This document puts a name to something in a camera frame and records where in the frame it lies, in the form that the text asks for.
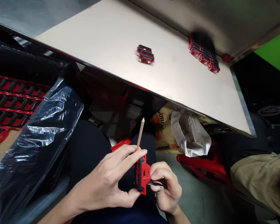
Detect white plastic bag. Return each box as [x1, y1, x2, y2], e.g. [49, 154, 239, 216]
[170, 109, 212, 158]

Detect wooden stick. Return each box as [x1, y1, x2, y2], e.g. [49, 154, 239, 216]
[134, 117, 146, 152]

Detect red plastic stool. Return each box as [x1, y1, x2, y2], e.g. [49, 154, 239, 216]
[110, 138, 133, 152]
[176, 141, 235, 188]

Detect black plastic bag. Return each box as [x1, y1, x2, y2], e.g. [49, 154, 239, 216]
[0, 30, 85, 224]

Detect cardboard box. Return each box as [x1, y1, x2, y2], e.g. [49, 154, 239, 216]
[0, 128, 23, 174]

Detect red black plastic case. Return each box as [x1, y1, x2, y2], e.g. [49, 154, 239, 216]
[137, 44, 152, 56]
[132, 155, 152, 195]
[138, 50, 155, 64]

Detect person's left hand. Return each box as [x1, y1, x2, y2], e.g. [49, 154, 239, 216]
[78, 144, 148, 211]

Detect coiled cable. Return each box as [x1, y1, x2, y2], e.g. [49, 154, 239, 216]
[257, 104, 280, 117]

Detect yellow printed bag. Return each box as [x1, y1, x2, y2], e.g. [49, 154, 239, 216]
[153, 104, 216, 155]

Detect person's legs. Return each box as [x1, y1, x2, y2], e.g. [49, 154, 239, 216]
[66, 119, 170, 224]

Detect rows of red black cases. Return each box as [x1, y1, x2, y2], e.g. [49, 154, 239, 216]
[0, 73, 52, 148]

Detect pile of red black cases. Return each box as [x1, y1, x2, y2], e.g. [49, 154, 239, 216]
[188, 32, 221, 75]

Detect green panel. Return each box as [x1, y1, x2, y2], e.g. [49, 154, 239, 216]
[254, 30, 280, 78]

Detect person's right hand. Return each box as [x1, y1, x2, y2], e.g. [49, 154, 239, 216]
[149, 161, 183, 215]

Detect small metal tool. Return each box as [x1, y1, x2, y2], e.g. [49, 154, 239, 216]
[146, 176, 165, 187]

